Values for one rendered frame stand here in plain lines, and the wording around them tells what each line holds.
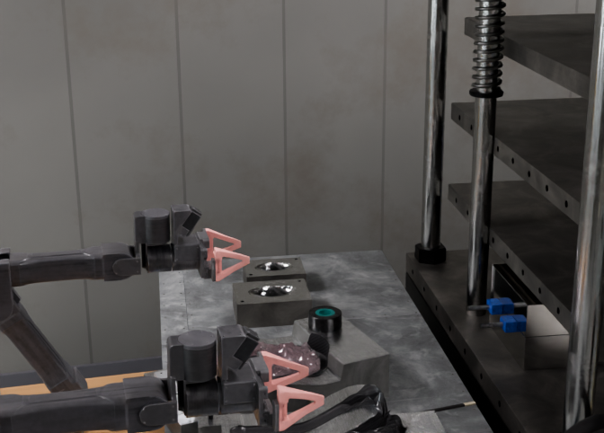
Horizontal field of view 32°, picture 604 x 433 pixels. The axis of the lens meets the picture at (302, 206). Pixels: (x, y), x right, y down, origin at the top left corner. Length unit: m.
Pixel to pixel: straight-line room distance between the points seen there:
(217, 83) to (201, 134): 0.20
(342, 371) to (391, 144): 1.96
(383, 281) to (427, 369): 0.56
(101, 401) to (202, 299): 1.42
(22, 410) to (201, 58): 2.53
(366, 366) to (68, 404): 0.97
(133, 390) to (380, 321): 1.33
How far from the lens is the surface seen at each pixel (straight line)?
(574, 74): 2.32
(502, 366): 2.64
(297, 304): 2.76
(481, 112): 2.72
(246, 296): 2.78
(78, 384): 2.21
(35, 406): 1.57
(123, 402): 1.56
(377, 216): 4.25
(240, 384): 1.57
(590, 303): 2.10
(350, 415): 2.10
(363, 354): 2.38
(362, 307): 2.89
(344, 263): 3.19
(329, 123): 4.08
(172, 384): 1.56
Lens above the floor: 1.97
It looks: 18 degrees down
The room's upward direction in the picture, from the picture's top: straight up
